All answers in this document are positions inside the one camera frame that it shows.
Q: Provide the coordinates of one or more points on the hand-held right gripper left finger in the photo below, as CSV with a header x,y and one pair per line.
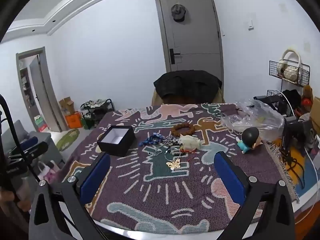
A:
x,y
95,177

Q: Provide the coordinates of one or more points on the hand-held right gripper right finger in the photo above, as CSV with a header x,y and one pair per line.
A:
x,y
230,177

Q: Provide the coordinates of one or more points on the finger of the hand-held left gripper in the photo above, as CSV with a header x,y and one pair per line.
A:
x,y
37,148
30,142

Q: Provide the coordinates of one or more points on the black jewelry box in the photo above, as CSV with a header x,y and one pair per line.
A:
x,y
120,150

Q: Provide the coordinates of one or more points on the white translucent pouch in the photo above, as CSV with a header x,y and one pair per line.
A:
x,y
191,142

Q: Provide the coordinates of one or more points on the person's left hand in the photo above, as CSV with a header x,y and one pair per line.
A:
x,y
23,207

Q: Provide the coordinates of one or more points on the grey sofa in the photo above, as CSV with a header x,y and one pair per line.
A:
x,y
37,135

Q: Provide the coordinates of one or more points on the stack of colourful boxes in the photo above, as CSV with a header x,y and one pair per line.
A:
x,y
40,125

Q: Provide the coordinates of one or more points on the pink white bag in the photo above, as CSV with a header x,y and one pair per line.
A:
x,y
50,172

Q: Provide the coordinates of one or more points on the green rug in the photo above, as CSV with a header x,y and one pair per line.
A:
x,y
67,140

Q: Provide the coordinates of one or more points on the orange bag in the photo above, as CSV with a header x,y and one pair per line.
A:
x,y
73,121

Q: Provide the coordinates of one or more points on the black-haired toy figure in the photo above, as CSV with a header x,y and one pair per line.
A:
x,y
251,136

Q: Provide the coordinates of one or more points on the grey interior door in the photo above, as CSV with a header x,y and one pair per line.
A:
x,y
42,92

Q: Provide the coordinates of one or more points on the brown cardboard box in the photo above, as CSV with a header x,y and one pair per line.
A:
x,y
66,105

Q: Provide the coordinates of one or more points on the gold butterfly pendant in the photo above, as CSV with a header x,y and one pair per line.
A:
x,y
173,164

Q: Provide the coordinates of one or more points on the printed purple blanket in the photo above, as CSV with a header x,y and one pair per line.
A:
x,y
155,200

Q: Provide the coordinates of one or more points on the clear plastic bag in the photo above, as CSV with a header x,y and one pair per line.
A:
x,y
260,120

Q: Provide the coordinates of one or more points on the silver hoop bangle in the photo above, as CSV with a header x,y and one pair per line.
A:
x,y
165,155

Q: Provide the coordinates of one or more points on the orange mat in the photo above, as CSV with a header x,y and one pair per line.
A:
x,y
310,180

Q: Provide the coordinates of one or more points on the black stand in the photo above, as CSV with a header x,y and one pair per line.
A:
x,y
295,130

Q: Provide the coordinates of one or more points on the black device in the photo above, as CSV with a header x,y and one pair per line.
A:
x,y
265,101

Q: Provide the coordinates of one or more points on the black jacket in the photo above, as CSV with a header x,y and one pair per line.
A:
x,y
187,85

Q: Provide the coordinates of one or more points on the open cardboard box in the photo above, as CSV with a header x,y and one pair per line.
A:
x,y
315,110

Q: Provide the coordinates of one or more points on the brown plush toy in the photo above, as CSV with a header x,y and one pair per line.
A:
x,y
307,95

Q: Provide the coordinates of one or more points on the white headphones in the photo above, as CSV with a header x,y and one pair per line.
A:
x,y
290,73

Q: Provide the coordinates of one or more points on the grey cap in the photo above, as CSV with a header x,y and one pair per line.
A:
x,y
178,12

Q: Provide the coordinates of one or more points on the white light switch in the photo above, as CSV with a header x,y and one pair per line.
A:
x,y
250,25

